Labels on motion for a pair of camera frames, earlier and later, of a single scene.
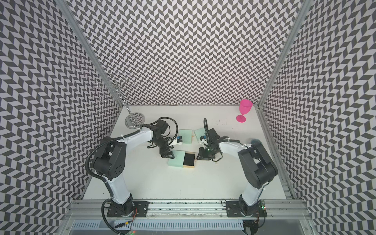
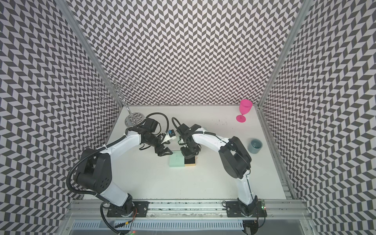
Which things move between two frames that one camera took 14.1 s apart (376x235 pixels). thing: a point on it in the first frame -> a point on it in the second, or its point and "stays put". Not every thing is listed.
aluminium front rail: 283,217 stays put
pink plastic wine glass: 245,107 stays put
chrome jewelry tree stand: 112,88 stays put
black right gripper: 203,156 -> 187,155
